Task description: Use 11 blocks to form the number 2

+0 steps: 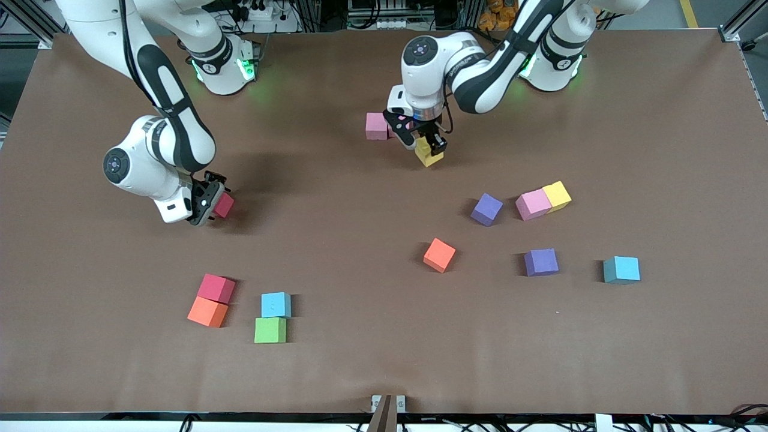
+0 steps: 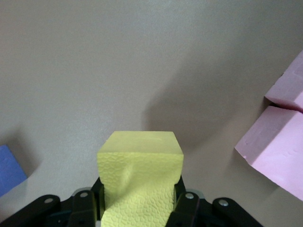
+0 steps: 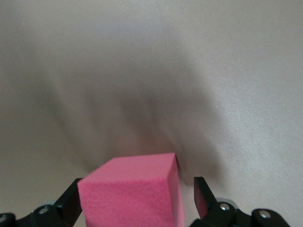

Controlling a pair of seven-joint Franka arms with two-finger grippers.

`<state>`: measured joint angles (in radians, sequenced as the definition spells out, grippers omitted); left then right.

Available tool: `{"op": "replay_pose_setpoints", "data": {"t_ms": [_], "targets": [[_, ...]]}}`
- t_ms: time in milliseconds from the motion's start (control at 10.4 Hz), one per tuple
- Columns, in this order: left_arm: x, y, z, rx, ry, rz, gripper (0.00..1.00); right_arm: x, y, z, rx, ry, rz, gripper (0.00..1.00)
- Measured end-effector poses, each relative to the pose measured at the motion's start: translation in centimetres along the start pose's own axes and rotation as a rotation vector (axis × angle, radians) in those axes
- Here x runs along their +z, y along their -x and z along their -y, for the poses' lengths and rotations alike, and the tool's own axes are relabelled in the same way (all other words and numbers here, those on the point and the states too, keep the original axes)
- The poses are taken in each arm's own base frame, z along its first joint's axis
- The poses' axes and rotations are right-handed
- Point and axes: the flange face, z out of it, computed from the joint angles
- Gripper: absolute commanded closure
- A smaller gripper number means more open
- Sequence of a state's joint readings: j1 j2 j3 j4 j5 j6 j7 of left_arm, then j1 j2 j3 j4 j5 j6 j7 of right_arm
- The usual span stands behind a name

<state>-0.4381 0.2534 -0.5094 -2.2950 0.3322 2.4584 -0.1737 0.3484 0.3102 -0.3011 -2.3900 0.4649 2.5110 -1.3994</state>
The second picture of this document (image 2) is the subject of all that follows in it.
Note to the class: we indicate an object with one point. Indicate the brown table cover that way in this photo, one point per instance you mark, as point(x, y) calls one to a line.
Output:
point(71, 71)

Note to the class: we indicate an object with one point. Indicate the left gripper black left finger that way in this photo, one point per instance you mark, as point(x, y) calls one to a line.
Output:
point(82, 208)

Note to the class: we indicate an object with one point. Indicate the purple foam cube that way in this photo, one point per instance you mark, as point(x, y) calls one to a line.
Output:
point(9, 170)

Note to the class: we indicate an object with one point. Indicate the yellow foam cube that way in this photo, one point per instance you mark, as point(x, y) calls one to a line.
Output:
point(139, 165)

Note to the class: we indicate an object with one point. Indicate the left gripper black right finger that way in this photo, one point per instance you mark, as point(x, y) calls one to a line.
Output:
point(187, 208)

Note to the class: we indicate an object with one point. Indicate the pink foam cube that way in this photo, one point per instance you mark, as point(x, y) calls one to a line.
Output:
point(288, 89)
point(279, 153)

